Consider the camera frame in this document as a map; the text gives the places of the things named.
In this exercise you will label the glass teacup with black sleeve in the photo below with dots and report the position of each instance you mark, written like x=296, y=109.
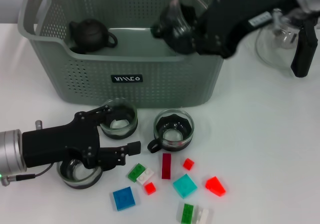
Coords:
x=173, y=136
x=77, y=181
x=125, y=131
x=175, y=33

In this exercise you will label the silver gripper connector post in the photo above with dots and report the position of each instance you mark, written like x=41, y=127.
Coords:
x=277, y=18
x=38, y=125

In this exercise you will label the dark red long toy brick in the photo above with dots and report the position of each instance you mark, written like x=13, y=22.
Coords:
x=166, y=166

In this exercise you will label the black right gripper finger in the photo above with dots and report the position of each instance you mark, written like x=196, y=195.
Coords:
x=211, y=4
x=185, y=49

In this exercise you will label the cyan square toy plate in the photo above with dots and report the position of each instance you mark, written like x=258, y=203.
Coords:
x=185, y=186

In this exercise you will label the white toy brick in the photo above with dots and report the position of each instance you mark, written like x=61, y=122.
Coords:
x=147, y=176
x=203, y=216

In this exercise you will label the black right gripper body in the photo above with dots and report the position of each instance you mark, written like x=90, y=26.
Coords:
x=230, y=23

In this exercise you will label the grey perforated storage basket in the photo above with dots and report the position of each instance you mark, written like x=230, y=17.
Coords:
x=100, y=88

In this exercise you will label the silver right gripper connector post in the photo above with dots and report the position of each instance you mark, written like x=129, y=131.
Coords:
x=277, y=18

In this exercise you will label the blue square toy plate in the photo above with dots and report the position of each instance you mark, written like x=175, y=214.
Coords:
x=123, y=199

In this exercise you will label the small red toy brick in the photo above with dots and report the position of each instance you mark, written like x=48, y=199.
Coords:
x=188, y=164
x=150, y=188

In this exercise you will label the black clay teapot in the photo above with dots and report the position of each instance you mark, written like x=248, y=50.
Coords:
x=90, y=33

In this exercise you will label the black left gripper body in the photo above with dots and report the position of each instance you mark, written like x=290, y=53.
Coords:
x=62, y=143

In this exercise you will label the green toy brick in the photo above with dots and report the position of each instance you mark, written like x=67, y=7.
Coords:
x=134, y=172
x=187, y=214

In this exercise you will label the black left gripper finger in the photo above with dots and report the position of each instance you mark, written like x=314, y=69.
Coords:
x=117, y=155
x=100, y=113

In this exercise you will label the red sloped toy brick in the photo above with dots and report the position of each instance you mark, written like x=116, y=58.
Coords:
x=215, y=186

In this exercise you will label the silver left gripper connector post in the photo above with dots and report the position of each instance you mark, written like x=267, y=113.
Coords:
x=38, y=125

